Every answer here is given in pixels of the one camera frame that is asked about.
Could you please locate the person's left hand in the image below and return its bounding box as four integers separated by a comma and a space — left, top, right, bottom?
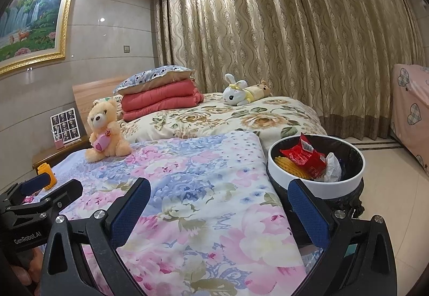
10, 246, 46, 287

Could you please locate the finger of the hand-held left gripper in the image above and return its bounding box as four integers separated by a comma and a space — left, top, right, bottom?
0, 173, 51, 206
20, 178, 84, 220

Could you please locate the beige patterned curtain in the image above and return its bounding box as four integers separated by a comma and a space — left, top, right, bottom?
154, 0, 428, 142

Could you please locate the wooden nightstand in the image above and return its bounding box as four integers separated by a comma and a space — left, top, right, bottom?
32, 135, 91, 171

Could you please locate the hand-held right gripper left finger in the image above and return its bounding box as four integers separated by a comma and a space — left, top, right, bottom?
39, 177, 152, 296

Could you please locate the beige floral duvet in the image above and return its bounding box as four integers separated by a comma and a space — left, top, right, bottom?
119, 92, 328, 151

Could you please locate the folded red quilt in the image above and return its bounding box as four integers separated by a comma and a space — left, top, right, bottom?
120, 79, 204, 122

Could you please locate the peach teddy bear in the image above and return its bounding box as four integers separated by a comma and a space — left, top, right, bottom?
84, 99, 132, 163

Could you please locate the pink floral blanket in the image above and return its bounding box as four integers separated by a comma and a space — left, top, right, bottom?
20, 131, 312, 296

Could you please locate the orange-yellow plastic toy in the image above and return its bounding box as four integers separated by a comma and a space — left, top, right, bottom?
38, 164, 56, 190

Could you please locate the photo grid frame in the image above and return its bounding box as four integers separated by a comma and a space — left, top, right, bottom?
50, 107, 82, 144

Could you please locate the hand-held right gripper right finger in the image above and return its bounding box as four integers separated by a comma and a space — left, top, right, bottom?
287, 178, 403, 296

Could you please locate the white bin with black bag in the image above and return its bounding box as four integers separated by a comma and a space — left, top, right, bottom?
266, 134, 366, 246

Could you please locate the white and red plastic wrapper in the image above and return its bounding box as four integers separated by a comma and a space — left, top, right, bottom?
315, 152, 342, 182

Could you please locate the wooden headboard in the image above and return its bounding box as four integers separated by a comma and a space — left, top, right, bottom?
72, 77, 126, 136

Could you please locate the red snack bag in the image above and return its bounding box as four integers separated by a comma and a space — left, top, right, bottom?
279, 133, 327, 181

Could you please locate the white rabbit plush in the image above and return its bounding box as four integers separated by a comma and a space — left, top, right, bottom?
223, 73, 250, 106

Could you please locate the small beige bear plush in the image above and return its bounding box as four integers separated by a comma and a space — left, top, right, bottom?
246, 80, 273, 103

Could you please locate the orange foam fruit net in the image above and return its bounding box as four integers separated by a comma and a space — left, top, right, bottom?
274, 155, 310, 179

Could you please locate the gold framed landscape painting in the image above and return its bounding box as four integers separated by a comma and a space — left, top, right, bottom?
0, 0, 79, 77

